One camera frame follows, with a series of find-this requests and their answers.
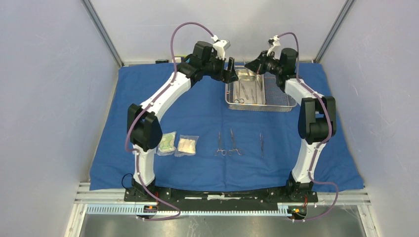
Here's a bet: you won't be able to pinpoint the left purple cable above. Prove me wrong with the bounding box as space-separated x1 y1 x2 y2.
124 22 218 221

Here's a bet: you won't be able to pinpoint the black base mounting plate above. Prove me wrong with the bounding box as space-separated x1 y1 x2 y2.
124 186 319 212

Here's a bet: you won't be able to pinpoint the thin steel instrument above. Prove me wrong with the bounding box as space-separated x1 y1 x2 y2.
241 59 254 81

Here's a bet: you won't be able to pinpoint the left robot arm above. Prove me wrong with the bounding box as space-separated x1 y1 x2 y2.
125 39 238 201

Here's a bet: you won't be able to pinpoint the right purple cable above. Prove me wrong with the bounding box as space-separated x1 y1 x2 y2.
276 32 339 222

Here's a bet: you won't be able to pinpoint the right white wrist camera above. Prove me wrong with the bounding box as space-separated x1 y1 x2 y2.
267 35 281 56

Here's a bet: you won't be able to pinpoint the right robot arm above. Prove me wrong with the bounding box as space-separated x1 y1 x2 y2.
245 48 336 201

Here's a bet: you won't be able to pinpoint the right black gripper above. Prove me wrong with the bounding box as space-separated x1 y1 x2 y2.
244 50 282 76

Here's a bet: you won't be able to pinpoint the steel tweezers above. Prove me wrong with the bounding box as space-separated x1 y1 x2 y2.
259 133 264 158

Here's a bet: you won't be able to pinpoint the forceps in tray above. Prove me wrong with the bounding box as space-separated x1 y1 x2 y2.
233 81 244 104

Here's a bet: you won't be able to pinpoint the stainless steel inner tray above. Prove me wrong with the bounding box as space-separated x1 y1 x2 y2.
232 68 265 105

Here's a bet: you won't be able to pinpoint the purple cable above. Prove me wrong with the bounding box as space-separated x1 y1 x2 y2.
124 22 218 221
276 32 339 222

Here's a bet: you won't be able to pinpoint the green packet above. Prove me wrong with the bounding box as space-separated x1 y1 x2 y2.
157 131 176 156

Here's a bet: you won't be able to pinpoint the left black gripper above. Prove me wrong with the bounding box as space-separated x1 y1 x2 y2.
201 52 238 83

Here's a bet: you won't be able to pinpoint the beige gauze packet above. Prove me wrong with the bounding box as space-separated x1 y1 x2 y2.
174 135 199 157

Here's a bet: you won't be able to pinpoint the surgical scissors forceps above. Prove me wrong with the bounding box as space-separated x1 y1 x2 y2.
213 131 227 156

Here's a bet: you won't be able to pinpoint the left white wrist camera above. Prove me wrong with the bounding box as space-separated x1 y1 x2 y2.
211 35 231 60

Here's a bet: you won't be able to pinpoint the white slotted cable duct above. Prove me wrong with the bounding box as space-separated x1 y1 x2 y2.
85 204 303 217

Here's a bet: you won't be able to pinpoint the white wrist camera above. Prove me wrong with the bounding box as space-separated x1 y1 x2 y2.
211 35 231 60
267 35 281 56

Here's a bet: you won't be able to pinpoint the wire mesh instrument basket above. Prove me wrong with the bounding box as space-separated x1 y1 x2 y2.
225 65 297 112

